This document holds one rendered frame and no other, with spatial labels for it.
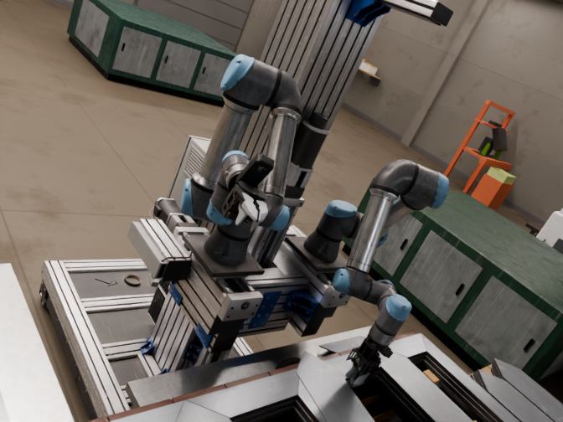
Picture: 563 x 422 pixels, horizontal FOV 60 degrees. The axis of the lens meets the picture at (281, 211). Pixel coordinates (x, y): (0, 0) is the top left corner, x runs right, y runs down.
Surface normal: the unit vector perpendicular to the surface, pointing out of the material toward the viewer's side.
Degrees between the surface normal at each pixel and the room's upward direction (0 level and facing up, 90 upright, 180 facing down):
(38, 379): 0
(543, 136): 90
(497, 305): 90
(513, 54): 90
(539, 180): 90
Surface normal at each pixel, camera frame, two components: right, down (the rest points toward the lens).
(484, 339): -0.74, -0.06
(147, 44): 0.57, 0.53
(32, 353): 0.39, -0.85
